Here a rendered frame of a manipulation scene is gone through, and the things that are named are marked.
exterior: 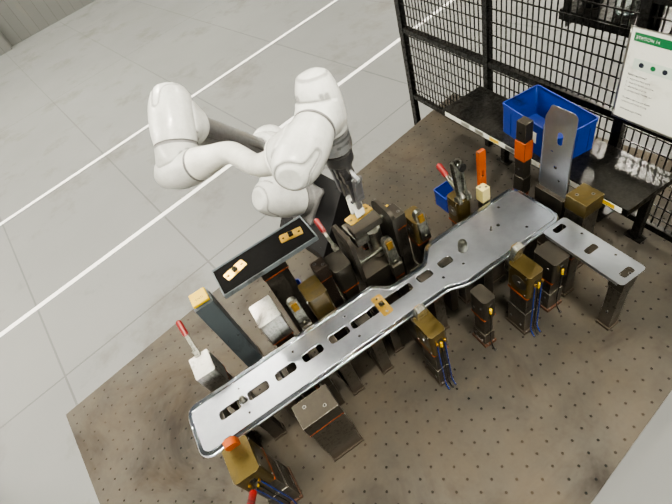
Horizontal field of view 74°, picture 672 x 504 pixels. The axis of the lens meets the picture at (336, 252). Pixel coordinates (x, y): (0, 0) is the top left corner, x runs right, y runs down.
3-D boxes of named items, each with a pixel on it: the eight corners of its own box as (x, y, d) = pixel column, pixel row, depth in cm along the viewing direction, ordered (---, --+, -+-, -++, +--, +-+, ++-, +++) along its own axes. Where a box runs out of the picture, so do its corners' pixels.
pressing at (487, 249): (206, 471, 128) (204, 470, 127) (185, 409, 143) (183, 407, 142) (564, 218, 149) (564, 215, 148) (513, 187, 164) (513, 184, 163)
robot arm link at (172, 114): (270, 182, 205) (262, 136, 205) (301, 174, 199) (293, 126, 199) (139, 153, 133) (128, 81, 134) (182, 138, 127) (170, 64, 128)
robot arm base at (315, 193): (287, 213, 215) (278, 214, 211) (301, 172, 205) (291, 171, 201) (310, 233, 205) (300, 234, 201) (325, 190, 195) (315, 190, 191)
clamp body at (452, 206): (463, 265, 184) (457, 205, 157) (447, 251, 190) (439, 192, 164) (475, 256, 185) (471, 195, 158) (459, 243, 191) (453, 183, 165)
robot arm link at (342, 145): (326, 147, 104) (333, 166, 109) (355, 126, 107) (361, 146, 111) (305, 134, 110) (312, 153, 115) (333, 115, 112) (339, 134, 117)
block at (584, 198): (572, 272, 168) (586, 206, 141) (555, 260, 173) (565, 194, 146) (588, 261, 169) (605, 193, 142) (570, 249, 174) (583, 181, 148)
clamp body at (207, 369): (244, 420, 167) (195, 381, 140) (233, 395, 174) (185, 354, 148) (260, 409, 168) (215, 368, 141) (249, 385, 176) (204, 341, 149)
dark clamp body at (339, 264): (360, 330, 178) (334, 274, 149) (345, 310, 185) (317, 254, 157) (375, 320, 179) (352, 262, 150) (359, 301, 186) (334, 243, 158)
